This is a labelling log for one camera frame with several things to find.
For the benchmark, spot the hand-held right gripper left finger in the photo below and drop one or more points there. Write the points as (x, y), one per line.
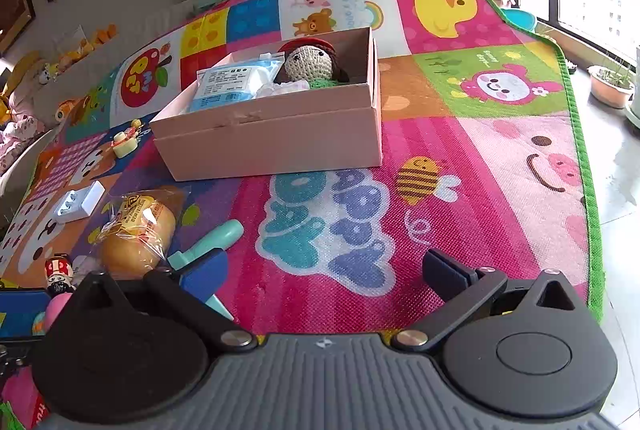
(205, 270)

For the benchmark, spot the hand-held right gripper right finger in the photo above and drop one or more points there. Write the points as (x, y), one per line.
(446, 269)

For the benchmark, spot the bread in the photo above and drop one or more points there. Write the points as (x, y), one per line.
(135, 240)

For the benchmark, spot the white power adapter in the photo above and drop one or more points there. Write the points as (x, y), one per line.
(82, 202)

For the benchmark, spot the pink cardboard box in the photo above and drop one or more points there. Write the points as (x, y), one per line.
(275, 144)

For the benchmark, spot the small nutcracker figurine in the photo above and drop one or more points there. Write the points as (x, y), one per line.
(60, 272)

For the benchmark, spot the small yellow toy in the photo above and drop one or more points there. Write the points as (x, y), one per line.
(125, 144)

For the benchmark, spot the pink and green ball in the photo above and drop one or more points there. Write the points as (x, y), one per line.
(57, 312)

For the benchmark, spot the colourful cartoon play mat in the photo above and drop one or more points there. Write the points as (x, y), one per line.
(450, 159)

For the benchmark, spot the blue and white packet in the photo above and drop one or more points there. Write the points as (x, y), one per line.
(225, 82)

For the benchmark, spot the white crumpled cloth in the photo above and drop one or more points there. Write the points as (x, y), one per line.
(282, 88)

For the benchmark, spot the orange fish plush toy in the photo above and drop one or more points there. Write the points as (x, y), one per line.
(69, 110)

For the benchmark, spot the pink plush toy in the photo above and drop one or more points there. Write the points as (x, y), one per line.
(17, 134)

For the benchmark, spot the crochet doll with red hat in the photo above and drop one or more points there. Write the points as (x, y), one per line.
(307, 62)

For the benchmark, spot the white flower pot with plant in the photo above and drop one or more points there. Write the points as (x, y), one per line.
(610, 92)

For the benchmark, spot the pale plant pot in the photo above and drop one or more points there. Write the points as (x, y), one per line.
(635, 109)

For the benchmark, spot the small white plush toy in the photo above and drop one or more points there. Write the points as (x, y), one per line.
(48, 72)

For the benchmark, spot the orange plush toys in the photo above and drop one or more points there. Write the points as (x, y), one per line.
(95, 40)

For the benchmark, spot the teal bowl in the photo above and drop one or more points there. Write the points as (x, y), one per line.
(520, 19)

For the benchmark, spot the yellow plush toy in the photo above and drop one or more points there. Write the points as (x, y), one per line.
(27, 69)

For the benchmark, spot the clear card stand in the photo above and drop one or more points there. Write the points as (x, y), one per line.
(70, 37)

